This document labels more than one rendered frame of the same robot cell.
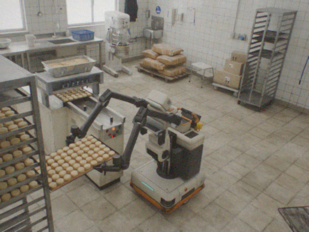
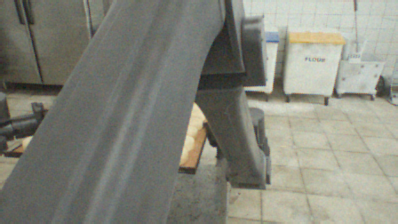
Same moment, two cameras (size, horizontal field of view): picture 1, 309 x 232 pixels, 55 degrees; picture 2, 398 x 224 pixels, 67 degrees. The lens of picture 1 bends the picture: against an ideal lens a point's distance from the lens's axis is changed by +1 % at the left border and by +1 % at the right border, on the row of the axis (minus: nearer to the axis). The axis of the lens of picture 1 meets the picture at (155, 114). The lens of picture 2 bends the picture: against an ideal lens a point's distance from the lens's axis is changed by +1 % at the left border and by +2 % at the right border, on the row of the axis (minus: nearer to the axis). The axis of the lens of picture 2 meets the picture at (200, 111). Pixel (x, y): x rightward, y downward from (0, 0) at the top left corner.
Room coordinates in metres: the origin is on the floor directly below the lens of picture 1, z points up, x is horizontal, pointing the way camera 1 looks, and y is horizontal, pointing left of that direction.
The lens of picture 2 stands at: (2.66, 0.31, 1.35)
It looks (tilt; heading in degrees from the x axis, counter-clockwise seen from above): 25 degrees down; 146
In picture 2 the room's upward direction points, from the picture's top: straight up
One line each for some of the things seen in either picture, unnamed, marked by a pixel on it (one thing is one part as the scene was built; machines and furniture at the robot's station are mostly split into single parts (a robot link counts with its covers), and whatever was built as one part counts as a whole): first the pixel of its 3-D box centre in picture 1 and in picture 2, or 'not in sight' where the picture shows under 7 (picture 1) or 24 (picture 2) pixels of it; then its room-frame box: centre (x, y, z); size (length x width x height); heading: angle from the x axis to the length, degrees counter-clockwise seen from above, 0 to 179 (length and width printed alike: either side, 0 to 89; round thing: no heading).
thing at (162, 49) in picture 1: (166, 49); not in sight; (7.06, -0.16, 0.62); 0.72 x 0.42 x 0.17; 53
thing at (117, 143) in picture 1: (95, 142); not in sight; (3.03, 0.71, 0.45); 0.70 x 0.34 x 0.90; 44
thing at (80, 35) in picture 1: (83, 35); not in sight; (6.50, 1.69, 0.95); 0.40 x 0.30 x 0.14; 139
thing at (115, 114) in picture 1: (77, 90); not in sight; (3.57, 1.03, 0.87); 2.01 x 0.03 x 0.07; 44
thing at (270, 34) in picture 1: (271, 34); not in sight; (5.53, -1.97, 1.41); 0.60 x 0.40 x 0.01; 139
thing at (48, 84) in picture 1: (71, 85); not in sight; (3.39, 1.06, 1.01); 0.72 x 0.33 x 0.34; 134
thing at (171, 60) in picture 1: (172, 58); not in sight; (6.88, -0.30, 0.47); 0.72 x 0.42 x 0.17; 142
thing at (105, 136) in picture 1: (112, 131); not in sight; (2.76, 0.45, 0.77); 0.24 x 0.04 x 0.14; 134
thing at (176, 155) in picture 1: (164, 154); not in sight; (2.62, -0.12, 0.62); 0.28 x 0.27 x 0.25; 47
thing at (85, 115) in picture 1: (57, 95); not in sight; (3.37, 1.24, 0.87); 2.01 x 0.03 x 0.07; 44
